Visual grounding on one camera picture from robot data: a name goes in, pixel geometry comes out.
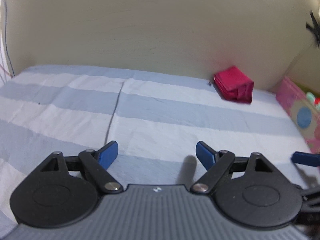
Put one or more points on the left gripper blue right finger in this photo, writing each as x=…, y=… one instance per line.
x=217, y=165

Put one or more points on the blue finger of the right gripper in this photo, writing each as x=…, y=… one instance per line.
x=308, y=159

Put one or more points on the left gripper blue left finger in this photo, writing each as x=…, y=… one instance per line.
x=95, y=165

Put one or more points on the teal plush toy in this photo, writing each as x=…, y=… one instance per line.
x=311, y=97

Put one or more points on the pink tin box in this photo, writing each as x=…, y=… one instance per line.
x=301, y=110

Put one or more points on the striped bed sheet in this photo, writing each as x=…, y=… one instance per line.
x=156, y=119

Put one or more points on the magenta folded wallet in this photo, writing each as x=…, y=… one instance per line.
x=234, y=85

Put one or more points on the black tape cross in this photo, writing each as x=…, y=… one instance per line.
x=314, y=29

